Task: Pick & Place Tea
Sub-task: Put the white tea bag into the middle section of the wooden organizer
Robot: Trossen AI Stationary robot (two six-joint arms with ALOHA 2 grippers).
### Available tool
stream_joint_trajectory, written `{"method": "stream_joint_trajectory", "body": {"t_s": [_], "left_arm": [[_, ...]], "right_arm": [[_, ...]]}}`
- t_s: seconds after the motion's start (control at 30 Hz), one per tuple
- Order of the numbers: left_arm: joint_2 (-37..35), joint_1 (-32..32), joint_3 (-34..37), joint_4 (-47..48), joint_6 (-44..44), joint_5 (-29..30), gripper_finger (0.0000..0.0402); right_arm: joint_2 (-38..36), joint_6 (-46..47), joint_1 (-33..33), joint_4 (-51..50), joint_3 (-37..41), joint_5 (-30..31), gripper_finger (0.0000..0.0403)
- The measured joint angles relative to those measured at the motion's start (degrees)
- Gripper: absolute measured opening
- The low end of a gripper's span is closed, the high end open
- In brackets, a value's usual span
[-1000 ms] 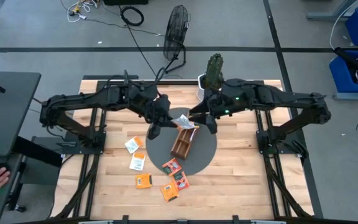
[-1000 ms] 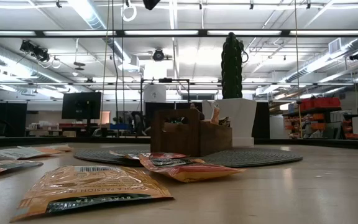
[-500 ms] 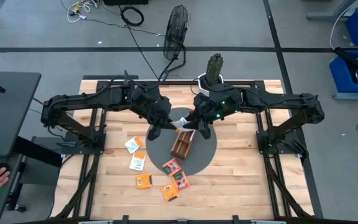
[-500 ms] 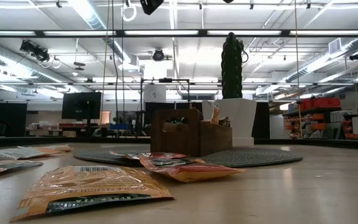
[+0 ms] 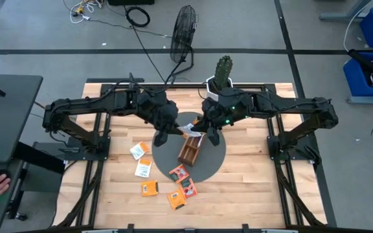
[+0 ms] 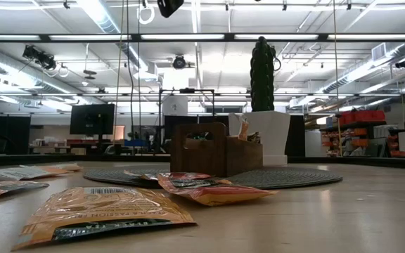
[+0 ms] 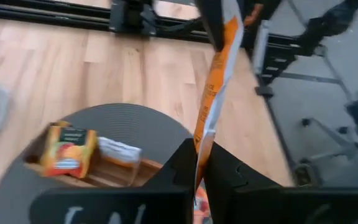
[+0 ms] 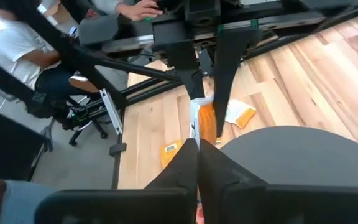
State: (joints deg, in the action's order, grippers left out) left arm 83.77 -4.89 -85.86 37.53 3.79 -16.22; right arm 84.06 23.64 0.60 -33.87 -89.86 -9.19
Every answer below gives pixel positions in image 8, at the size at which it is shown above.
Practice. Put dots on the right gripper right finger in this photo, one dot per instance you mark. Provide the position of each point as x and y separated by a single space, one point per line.
291 208

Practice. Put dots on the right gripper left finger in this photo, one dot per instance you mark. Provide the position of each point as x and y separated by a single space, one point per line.
120 208

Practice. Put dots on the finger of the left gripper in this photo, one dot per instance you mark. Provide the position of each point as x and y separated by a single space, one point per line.
228 62
179 46

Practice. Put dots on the white and orange tea packet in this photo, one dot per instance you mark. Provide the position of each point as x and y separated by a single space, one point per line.
238 112

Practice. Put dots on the orange tea packet white border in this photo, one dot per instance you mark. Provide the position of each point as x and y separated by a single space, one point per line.
207 124

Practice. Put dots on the red peach tea packet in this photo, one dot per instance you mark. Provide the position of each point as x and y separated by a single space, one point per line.
200 216

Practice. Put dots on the orange tea packet with barcode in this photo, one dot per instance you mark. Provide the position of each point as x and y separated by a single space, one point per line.
168 155

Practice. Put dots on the round grey woven placemat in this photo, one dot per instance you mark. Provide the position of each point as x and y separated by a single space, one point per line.
291 155

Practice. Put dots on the person's hand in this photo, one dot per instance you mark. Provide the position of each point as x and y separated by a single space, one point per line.
138 11

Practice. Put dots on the black office chair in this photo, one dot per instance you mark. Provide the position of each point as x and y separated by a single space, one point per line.
57 110

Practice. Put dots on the black desk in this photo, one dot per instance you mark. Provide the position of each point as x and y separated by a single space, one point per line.
5 146

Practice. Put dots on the person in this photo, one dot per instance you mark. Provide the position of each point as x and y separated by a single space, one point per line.
8 40

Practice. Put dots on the silver frame bracket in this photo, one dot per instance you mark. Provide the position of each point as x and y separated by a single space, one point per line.
112 115

